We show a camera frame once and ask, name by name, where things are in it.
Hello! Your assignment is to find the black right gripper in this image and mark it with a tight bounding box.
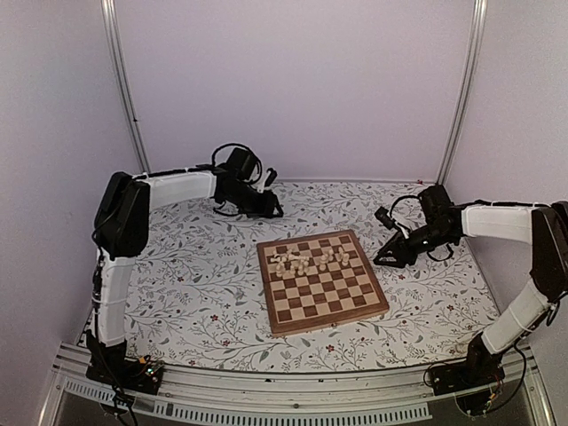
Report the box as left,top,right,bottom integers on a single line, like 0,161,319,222
374,222,455,269

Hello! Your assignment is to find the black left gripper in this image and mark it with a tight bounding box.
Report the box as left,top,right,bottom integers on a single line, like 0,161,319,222
225,183,286,219

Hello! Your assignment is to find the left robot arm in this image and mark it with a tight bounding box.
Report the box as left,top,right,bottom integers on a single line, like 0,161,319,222
87,168,283,350

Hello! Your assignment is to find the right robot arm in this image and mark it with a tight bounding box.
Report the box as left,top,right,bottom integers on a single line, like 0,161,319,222
374,201,567,387

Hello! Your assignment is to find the light chess piece group right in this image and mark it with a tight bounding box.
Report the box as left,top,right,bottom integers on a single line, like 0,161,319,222
319,247,350,272

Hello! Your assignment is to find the wooden chess board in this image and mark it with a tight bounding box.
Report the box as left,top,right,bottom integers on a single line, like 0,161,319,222
256,230,390,337

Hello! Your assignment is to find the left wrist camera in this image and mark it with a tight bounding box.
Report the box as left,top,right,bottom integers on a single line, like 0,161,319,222
253,168,278,193

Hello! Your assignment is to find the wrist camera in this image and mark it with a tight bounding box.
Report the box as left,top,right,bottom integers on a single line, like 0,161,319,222
253,168,278,193
375,207,406,236

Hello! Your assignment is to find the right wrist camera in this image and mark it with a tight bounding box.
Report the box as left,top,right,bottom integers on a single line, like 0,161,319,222
375,207,406,236

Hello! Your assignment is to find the front aluminium rail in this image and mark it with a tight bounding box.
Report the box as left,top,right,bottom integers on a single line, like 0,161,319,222
38,343,556,425

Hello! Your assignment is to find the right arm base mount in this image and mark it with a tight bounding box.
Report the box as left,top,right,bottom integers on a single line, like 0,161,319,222
424,344,505,416

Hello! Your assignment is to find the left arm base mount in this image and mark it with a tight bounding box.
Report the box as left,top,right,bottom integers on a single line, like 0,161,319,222
86,331,164,395

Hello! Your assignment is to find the right aluminium frame post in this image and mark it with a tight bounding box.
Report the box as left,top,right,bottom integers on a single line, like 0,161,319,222
436,0,488,185

